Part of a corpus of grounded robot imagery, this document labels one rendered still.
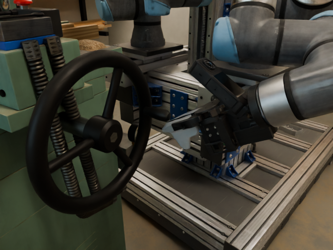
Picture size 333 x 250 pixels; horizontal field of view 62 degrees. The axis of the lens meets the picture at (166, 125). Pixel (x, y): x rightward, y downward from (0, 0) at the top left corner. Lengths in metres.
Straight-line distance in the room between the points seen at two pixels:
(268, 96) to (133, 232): 1.11
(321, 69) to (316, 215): 1.32
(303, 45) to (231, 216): 0.87
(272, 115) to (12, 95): 0.39
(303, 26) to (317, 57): 0.07
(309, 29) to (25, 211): 0.64
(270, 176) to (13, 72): 1.25
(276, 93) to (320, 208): 1.35
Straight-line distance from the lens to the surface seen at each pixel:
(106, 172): 0.84
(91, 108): 0.73
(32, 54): 0.47
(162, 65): 1.26
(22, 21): 0.49
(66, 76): 0.41
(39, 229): 0.75
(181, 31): 4.04
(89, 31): 0.91
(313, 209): 1.71
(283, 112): 0.42
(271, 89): 0.43
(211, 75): 0.46
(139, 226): 1.45
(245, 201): 1.30
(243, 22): 0.49
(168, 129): 0.53
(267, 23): 0.50
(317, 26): 0.50
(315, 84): 0.41
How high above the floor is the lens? 1.04
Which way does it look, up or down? 26 degrees down
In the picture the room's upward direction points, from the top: straight up
